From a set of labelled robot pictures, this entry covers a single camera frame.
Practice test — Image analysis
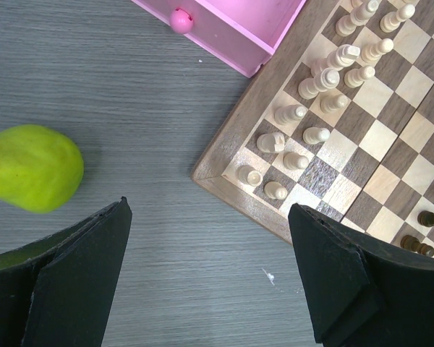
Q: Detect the pink open box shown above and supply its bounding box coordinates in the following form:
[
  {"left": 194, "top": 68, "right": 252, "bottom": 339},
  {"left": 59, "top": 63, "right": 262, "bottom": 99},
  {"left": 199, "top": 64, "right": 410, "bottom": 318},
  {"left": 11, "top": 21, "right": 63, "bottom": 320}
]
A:
[{"left": 135, "top": 0, "right": 305, "bottom": 77}]

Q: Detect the white pawn upper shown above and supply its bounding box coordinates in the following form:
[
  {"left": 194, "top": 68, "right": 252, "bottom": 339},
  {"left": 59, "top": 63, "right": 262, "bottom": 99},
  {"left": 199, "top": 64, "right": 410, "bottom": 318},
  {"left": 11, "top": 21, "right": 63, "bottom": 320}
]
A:
[{"left": 361, "top": 38, "right": 394, "bottom": 64}]

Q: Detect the white knight near corner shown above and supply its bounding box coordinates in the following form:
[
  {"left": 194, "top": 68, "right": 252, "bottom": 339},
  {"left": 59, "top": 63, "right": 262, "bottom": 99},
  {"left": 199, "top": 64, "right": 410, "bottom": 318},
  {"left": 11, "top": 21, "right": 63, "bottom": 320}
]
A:
[{"left": 256, "top": 132, "right": 285, "bottom": 153}]

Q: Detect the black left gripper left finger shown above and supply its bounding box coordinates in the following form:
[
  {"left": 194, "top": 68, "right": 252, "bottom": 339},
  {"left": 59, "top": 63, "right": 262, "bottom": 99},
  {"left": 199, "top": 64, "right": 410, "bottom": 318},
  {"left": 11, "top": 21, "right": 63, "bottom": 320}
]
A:
[{"left": 0, "top": 197, "right": 132, "bottom": 346}]

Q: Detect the white pawn near corner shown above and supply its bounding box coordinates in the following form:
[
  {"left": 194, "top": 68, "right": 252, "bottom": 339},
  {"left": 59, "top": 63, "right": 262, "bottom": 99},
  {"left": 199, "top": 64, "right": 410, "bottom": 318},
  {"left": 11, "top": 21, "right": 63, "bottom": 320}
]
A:
[{"left": 263, "top": 181, "right": 288, "bottom": 200}]

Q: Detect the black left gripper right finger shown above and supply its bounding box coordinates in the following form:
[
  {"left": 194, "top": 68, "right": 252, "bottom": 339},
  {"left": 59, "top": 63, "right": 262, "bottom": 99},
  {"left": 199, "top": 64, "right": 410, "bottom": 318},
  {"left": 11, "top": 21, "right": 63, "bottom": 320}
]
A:
[{"left": 288, "top": 204, "right": 434, "bottom": 346}]

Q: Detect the green pear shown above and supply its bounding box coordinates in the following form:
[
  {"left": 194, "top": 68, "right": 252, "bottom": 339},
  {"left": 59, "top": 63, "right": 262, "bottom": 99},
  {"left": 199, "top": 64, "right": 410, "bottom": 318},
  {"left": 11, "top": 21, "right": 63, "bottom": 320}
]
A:
[{"left": 0, "top": 124, "right": 84, "bottom": 213}]

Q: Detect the wooden chessboard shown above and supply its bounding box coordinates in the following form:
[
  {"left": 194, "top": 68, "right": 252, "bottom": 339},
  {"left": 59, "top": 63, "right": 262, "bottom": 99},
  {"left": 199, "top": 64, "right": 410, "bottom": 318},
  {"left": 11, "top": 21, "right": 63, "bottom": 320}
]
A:
[{"left": 192, "top": 1, "right": 434, "bottom": 251}]

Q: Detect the white queen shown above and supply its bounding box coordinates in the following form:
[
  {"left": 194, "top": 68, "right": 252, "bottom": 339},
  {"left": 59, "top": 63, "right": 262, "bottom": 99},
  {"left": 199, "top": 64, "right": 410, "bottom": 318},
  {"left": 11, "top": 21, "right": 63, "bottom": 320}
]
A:
[{"left": 298, "top": 68, "right": 340, "bottom": 100}]

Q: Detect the white king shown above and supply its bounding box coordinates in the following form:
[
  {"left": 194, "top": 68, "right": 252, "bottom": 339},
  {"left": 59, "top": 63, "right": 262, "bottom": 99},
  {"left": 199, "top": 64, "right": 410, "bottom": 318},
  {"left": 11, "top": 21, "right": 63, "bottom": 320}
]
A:
[{"left": 310, "top": 44, "right": 361, "bottom": 77}]

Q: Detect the white bishop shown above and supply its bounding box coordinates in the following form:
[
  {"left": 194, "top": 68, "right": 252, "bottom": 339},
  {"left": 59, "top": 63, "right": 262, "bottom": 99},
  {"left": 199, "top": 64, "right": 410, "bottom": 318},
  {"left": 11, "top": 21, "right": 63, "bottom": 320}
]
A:
[{"left": 274, "top": 104, "right": 308, "bottom": 125}]

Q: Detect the white pawn middle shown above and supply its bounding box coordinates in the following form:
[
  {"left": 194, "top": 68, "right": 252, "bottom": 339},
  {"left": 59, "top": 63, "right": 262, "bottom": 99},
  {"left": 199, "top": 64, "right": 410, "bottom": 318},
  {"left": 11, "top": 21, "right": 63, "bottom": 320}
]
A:
[{"left": 344, "top": 65, "right": 375, "bottom": 88}]

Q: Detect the dark chess piece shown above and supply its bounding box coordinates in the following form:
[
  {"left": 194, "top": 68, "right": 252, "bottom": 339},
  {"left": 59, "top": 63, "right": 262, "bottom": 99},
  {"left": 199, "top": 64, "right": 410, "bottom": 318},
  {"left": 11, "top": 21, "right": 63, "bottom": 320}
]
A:
[{"left": 417, "top": 211, "right": 434, "bottom": 227}]

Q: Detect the white rook near corner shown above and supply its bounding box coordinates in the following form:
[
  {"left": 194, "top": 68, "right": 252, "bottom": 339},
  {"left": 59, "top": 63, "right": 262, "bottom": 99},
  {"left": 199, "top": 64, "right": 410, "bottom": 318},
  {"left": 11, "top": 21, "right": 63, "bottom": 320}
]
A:
[{"left": 237, "top": 165, "right": 263, "bottom": 187}]

